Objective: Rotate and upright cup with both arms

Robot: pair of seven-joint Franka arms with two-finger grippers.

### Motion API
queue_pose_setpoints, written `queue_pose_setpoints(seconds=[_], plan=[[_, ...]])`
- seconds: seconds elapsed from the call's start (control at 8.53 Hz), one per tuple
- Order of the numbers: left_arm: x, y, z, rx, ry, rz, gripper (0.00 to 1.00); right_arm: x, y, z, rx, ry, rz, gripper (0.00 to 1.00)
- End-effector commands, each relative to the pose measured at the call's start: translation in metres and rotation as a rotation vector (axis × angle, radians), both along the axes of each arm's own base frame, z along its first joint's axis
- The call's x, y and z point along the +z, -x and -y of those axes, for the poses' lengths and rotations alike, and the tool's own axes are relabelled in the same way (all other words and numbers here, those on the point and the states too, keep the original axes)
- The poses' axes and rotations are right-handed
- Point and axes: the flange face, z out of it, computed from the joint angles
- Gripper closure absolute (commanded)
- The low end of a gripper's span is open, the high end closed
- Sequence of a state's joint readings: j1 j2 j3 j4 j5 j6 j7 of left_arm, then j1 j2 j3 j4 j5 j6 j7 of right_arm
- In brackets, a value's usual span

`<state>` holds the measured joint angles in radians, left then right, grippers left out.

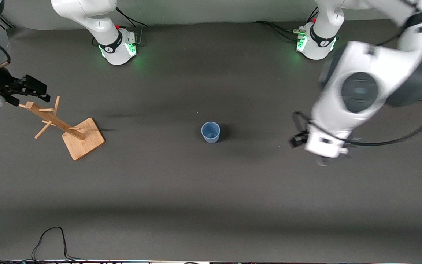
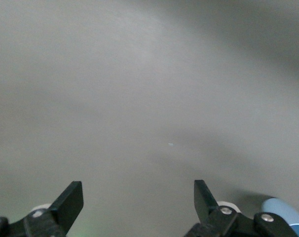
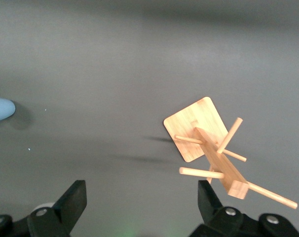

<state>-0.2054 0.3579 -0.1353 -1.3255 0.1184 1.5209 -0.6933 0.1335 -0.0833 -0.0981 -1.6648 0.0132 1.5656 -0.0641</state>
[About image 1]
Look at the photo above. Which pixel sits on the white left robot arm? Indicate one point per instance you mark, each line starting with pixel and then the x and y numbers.
pixel 328 117

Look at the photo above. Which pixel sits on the aluminium frame rail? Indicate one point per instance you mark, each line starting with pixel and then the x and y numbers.
pixel 6 24

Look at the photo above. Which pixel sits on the blue plastic cup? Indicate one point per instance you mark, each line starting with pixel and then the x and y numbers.
pixel 211 135

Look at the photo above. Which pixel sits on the wooden cup rack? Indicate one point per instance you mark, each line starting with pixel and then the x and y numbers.
pixel 84 141

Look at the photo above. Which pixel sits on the tan tape strip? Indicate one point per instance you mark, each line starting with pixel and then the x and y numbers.
pixel 1 66

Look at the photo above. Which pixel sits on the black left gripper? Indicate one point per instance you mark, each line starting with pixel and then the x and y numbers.
pixel 303 136

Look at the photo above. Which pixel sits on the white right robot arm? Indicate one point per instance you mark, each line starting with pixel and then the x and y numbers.
pixel 97 22

